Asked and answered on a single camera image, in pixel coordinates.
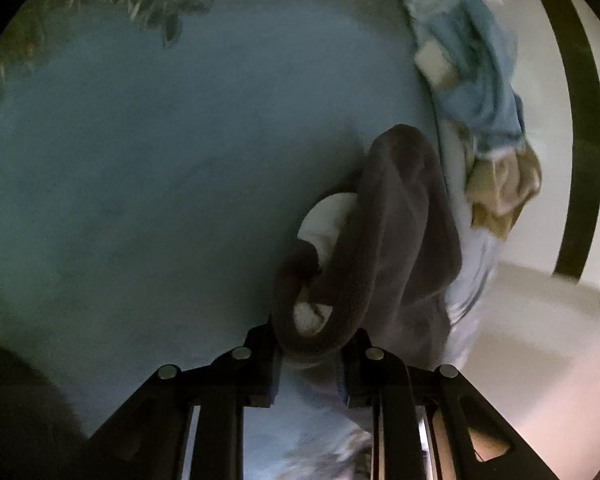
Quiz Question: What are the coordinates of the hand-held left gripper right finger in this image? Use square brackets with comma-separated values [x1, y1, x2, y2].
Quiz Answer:
[337, 330, 561, 480]

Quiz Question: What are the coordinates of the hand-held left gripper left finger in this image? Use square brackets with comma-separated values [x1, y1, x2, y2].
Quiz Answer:
[87, 325, 284, 480]

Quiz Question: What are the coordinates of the brown and white sweatshirt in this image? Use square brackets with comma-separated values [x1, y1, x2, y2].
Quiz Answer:
[270, 124, 464, 372]

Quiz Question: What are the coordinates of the tan garment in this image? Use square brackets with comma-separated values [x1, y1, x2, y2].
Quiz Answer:
[464, 140, 544, 242]

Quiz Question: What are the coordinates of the blue garment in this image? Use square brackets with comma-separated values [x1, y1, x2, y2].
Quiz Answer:
[414, 0, 528, 161]

